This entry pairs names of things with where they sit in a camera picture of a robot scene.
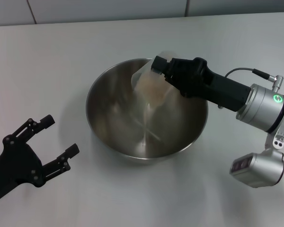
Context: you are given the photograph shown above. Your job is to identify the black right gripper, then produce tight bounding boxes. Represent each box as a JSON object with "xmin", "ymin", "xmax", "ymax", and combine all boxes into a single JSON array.
[{"xmin": 151, "ymin": 55, "xmax": 251, "ymax": 113}]

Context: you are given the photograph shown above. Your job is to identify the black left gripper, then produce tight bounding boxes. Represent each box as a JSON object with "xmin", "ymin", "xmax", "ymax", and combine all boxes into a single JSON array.
[{"xmin": 0, "ymin": 114, "xmax": 80, "ymax": 204}]

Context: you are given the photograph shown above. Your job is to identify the white rice grains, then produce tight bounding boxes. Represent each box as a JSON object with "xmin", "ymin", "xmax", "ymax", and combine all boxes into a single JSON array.
[{"xmin": 135, "ymin": 72, "xmax": 171, "ymax": 145}]

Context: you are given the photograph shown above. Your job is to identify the clear plastic measuring cup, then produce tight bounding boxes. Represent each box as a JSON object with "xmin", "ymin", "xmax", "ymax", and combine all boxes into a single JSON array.
[{"xmin": 131, "ymin": 50, "xmax": 178, "ymax": 111}]

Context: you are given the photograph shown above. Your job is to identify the stainless steel mixing bowl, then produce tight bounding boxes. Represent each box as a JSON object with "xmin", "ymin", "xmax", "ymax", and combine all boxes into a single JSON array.
[{"xmin": 86, "ymin": 58, "xmax": 209, "ymax": 166}]

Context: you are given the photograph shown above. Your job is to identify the right gripper cable with plug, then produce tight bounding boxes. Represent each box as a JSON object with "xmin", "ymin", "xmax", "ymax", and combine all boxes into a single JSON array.
[{"xmin": 223, "ymin": 68, "xmax": 284, "ymax": 92}]

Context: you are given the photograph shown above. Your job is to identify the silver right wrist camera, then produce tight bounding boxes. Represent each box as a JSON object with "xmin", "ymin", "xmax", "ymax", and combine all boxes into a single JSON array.
[{"xmin": 229, "ymin": 127, "xmax": 284, "ymax": 189}]

